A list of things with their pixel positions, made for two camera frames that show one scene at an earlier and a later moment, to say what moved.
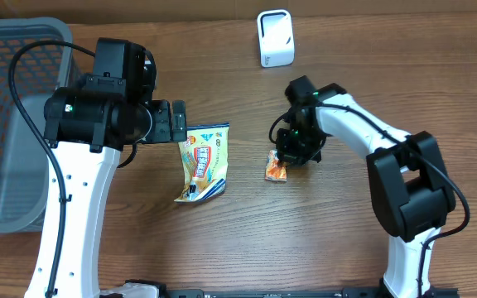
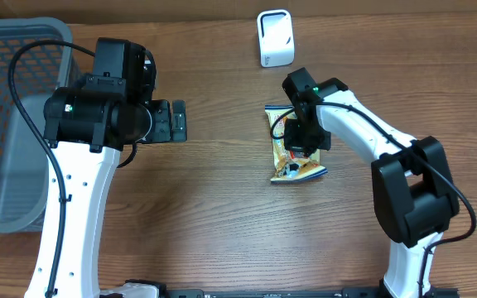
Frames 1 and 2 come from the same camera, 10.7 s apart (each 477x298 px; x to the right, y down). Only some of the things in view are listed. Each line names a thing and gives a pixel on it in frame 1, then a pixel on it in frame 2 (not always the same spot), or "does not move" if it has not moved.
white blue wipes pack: [204, 159] → [290, 165]
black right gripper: [289, 156] does not move
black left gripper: [165, 131] does not move
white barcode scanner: [276, 38] does not move
